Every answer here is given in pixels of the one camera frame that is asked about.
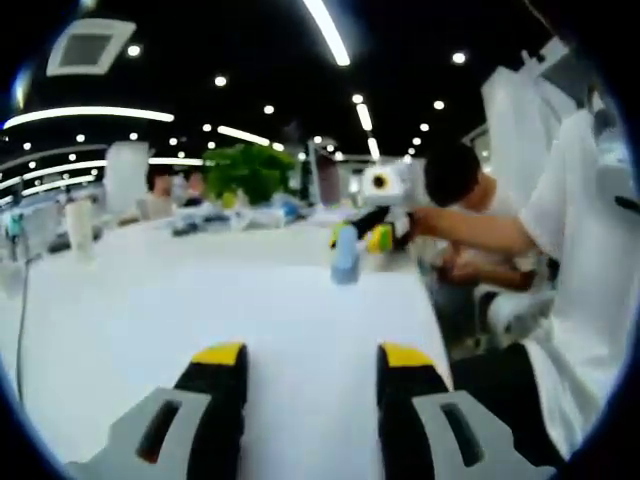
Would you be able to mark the green potted plant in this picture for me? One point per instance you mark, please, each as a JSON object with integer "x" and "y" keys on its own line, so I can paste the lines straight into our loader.
{"x": 250, "y": 170}

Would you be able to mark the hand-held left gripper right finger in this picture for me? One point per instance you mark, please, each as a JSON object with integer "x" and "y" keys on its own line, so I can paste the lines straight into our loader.
{"x": 435, "y": 435}

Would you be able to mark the tall white cup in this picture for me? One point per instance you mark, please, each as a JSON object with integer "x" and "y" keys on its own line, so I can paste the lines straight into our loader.
{"x": 80, "y": 227}

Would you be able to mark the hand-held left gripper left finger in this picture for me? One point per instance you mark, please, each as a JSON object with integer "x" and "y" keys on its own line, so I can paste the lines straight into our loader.
{"x": 150, "y": 435}

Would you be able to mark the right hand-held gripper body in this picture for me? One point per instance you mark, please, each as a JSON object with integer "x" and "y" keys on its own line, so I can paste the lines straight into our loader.
{"x": 395, "y": 187}

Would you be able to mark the straight ceiling light bar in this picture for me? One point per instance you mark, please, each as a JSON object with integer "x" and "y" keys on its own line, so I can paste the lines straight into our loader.
{"x": 327, "y": 32}

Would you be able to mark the dark red board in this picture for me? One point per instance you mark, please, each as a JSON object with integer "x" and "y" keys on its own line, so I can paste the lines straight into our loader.
{"x": 325, "y": 175}

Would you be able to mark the white office chair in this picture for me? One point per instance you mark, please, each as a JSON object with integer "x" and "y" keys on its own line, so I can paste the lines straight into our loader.
{"x": 520, "y": 310}

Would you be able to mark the blue-grey paper punch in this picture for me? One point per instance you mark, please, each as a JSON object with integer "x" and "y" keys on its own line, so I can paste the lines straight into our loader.
{"x": 345, "y": 260}

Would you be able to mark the operator in white shirt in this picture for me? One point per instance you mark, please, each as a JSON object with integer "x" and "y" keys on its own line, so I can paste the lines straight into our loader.
{"x": 575, "y": 250}

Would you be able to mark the stack of blue-white documents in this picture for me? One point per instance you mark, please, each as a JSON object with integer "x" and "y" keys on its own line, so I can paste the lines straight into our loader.
{"x": 200, "y": 225}

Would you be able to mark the square ceiling air vent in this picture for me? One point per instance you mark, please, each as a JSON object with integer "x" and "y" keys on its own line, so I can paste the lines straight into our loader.
{"x": 90, "y": 47}

